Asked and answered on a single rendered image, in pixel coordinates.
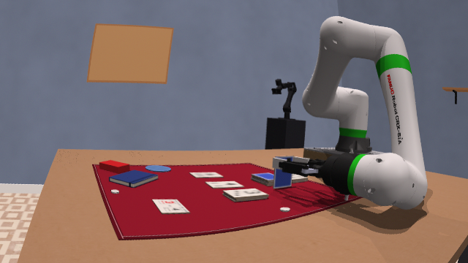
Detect blue round disc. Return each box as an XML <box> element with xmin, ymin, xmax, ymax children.
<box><xmin>146</xmin><ymin>165</ymin><xmax>171</xmax><ymax>172</ymax></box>

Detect blue book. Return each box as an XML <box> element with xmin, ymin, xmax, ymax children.
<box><xmin>109</xmin><ymin>170</ymin><xmax>158</xmax><ymax>188</ymax></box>

